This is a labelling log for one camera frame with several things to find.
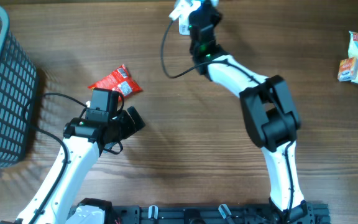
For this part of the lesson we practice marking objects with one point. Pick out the orange tissue pack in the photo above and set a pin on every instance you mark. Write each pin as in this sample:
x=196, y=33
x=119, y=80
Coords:
x=348, y=69

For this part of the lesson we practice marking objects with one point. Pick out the white barcode scanner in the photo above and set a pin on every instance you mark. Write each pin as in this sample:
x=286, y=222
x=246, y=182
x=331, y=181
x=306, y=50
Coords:
x=183, y=25

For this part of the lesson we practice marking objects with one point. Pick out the grey plastic mesh basket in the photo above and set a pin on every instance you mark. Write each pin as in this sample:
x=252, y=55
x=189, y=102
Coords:
x=18, y=84

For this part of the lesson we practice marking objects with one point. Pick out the red snack packet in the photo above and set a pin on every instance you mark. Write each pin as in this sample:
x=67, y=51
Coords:
x=118, y=80

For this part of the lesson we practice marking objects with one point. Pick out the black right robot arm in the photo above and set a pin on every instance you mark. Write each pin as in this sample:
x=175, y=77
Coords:
x=270, y=116

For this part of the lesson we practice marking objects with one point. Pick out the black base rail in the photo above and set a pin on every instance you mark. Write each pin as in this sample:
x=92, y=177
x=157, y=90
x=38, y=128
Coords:
x=197, y=214

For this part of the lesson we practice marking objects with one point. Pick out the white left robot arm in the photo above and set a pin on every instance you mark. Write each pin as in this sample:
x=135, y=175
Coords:
x=101, y=127

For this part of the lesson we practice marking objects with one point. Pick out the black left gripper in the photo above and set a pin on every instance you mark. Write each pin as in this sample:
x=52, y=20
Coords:
x=130, y=127

